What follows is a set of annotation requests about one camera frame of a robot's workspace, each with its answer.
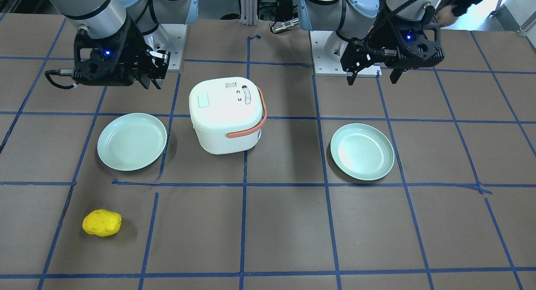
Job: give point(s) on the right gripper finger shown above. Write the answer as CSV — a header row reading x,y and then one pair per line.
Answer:
x,y
157,82
144,81

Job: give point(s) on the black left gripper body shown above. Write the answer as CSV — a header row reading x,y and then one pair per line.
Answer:
x,y
382,42

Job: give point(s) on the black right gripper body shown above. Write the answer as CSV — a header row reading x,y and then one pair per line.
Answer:
x,y
135,47

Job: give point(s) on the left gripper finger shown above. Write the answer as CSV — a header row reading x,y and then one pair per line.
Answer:
x,y
351,76
396,74

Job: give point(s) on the white rice cooker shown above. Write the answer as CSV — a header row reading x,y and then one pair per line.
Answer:
x,y
227,114

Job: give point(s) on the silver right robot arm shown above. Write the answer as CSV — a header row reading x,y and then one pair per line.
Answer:
x,y
105,17

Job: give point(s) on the green plate by potato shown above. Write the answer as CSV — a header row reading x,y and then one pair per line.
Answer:
x,y
132,142

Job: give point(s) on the green plate away from potato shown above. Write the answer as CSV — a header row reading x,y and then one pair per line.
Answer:
x,y
362,152

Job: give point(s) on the person in dark clothes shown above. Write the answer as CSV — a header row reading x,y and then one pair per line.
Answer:
x,y
449,11

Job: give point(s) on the yellow toy potato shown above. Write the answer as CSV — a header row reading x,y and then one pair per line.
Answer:
x,y
102,223

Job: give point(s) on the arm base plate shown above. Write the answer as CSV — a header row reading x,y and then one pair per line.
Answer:
x,y
172,38
327,49

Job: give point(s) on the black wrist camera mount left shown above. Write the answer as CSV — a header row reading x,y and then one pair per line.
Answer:
x,y
417,43

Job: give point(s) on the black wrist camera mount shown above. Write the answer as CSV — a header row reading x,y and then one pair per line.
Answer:
x,y
110,61
417,43

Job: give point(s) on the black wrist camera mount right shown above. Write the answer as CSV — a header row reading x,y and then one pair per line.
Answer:
x,y
110,61

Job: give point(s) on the aluminium frame post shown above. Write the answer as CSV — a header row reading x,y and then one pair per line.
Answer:
x,y
249,12

